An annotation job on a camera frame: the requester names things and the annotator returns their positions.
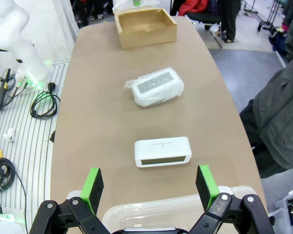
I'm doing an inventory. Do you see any white slatted base platform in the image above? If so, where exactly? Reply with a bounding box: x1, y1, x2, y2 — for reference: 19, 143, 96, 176
0, 58, 72, 234

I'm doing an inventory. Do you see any small white gadget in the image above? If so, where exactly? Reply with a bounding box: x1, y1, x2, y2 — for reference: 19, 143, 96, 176
2, 127, 16, 142

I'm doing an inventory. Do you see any black clothes rack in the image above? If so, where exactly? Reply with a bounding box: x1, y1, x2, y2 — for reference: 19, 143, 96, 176
243, 0, 286, 34

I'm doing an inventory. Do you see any black handheld tool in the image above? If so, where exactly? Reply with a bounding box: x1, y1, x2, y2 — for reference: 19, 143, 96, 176
0, 68, 12, 112

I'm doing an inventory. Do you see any clear plastic container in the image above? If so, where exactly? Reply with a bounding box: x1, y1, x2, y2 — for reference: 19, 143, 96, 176
67, 186, 268, 234

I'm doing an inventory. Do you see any red jacket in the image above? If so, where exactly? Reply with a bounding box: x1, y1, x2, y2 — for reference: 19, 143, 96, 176
178, 0, 210, 17

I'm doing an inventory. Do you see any person in grey jacket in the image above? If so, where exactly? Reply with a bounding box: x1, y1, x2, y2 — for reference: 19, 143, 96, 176
239, 7, 293, 179

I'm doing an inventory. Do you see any bystander in dark clothes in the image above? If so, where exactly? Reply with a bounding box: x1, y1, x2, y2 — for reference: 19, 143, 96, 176
219, 0, 242, 43

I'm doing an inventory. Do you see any black office chair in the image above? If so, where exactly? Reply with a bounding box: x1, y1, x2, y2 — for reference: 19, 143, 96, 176
185, 11, 222, 31

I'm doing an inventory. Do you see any open cardboard box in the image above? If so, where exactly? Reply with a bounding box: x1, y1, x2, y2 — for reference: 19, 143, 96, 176
114, 8, 179, 50

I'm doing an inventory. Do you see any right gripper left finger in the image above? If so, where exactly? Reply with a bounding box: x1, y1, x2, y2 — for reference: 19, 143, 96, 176
30, 167, 111, 234

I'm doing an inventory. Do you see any white unwrapped digital clock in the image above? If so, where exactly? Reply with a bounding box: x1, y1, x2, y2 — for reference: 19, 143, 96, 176
134, 136, 193, 169

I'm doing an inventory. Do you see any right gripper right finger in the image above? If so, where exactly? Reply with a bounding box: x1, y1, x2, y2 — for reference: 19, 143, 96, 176
188, 164, 276, 234

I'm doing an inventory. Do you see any clear storage bin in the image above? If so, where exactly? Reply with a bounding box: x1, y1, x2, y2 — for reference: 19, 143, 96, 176
268, 189, 293, 234

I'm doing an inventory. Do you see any coiled black power cable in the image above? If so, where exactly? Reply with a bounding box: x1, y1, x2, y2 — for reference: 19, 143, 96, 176
30, 82, 62, 119

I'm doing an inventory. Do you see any black cable bundle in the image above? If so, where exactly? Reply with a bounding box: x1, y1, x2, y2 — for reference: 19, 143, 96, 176
0, 157, 17, 195

